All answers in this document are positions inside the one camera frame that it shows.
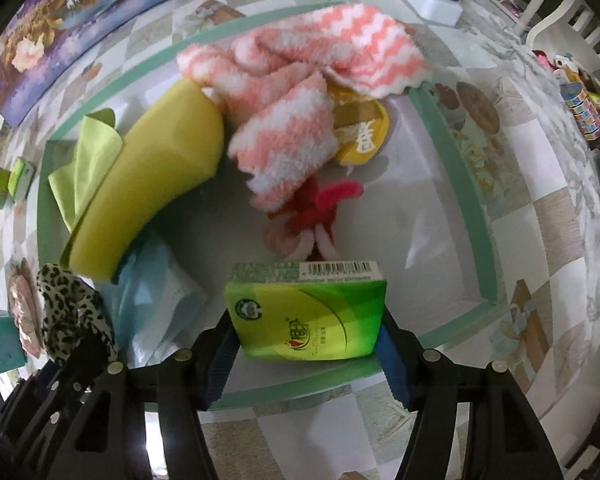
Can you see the teal plastic container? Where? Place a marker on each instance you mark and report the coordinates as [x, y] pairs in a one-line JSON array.
[[0, 340]]

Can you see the yellow-green cloth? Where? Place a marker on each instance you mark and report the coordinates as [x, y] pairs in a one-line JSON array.
[[82, 170]]

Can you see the red pink plush bow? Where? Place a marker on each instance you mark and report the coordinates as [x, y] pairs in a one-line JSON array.
[[310, 220]]

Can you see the grey floral blanket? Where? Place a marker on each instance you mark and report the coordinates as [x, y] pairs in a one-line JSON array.
[[587, 220]]

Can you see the white chair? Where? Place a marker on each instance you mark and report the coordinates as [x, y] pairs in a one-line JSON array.
[[567, 15]]

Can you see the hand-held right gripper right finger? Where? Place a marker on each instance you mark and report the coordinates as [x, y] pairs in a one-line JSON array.
[[395, 367]]

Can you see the pink white zigzag towel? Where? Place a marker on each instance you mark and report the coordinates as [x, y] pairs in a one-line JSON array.
[[300, 100]]

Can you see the yellow sponge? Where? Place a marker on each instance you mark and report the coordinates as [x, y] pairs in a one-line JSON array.
[[155, 170]]

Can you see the white tray with green rim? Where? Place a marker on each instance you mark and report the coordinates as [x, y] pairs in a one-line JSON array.
[[420, 200]]

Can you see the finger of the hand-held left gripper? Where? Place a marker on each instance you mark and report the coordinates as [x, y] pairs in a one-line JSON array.
[[77, 367], [30, 405]]

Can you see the floral painting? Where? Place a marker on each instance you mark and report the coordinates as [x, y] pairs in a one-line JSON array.
[[55, 20]]

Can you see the light blue plastic packet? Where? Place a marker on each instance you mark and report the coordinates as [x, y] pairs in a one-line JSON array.
[[155, 300]]

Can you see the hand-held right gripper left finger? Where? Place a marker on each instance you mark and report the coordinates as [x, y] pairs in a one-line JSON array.
[[217, 370]]

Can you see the yellow round pouch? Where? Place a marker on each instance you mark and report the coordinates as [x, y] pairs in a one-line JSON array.
[[360, 127]]

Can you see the checked printed tablecloth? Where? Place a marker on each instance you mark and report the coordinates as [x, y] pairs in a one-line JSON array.
[[530, 210]]

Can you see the green tissue packet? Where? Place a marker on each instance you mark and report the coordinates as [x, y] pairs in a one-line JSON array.
[[305, 310]]

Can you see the colourful toys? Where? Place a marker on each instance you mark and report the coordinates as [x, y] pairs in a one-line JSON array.
[[580, 100]]

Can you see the leopard print cloth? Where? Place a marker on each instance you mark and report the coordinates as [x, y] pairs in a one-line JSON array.
[[72, 317]]

